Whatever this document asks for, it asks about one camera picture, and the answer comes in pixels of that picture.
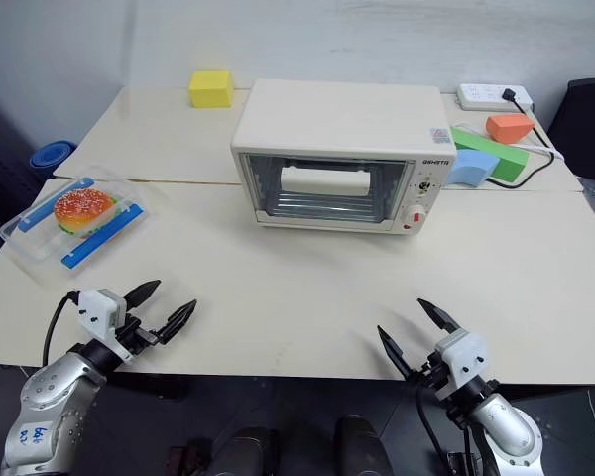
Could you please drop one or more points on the black power plug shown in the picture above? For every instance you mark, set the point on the black power plug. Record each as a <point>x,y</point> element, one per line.
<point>509,94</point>

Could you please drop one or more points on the blue container clip strip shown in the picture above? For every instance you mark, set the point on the blue container clip strip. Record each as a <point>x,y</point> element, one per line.
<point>99,243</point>
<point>35,215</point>

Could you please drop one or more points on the black chair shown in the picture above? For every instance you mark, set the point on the black chair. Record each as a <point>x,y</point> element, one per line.
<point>585,124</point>

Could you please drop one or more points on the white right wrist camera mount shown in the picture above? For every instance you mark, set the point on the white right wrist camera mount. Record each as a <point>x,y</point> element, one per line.
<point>463,354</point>

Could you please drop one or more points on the blue round stool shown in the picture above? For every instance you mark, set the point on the blue round stool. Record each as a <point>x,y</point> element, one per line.
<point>52,154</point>

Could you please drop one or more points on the light blue foam block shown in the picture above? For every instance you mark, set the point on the light blue foam block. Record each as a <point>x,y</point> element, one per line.
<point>468,168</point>

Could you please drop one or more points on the green foam block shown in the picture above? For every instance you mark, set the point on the green foam block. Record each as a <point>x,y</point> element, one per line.
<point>511,161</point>

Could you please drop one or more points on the white power strip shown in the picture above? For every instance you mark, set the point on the white power strip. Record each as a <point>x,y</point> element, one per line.
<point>481,95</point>

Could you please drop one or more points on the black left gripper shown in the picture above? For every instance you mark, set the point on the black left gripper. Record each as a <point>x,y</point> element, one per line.
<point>135,337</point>

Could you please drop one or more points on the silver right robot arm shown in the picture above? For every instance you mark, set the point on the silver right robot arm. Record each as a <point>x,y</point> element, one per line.
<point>506,426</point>

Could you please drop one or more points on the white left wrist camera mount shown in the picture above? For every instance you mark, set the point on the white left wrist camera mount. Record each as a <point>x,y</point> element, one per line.
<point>96,310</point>

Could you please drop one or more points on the cream toaster oven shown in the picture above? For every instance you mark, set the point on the cream toaster oven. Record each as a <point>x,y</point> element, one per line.
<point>337,116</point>

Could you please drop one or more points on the toy hamburger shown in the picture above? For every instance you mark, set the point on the toy hamburger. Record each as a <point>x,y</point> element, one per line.
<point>84,208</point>

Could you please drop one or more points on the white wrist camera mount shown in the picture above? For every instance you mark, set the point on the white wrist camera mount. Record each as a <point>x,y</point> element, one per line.
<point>463,354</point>
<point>96,310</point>

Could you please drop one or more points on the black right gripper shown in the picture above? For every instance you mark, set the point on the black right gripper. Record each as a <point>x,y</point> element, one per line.
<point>432,374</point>

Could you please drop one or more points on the clear plastic container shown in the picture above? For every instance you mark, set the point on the clear plastic container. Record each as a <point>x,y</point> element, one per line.
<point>32,248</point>

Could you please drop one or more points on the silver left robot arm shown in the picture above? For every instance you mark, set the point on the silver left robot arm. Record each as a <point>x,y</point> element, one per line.
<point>44,392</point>

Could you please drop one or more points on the orange foam block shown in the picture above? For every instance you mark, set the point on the orange foam block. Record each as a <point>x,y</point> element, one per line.
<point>508,128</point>

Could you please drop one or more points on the yellow foam block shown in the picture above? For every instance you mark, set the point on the yellow foam block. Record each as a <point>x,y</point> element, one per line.
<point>209,89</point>

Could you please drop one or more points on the dark rounded shape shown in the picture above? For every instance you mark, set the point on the dark rounded shape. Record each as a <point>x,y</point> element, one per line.
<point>362,446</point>
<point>248,453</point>

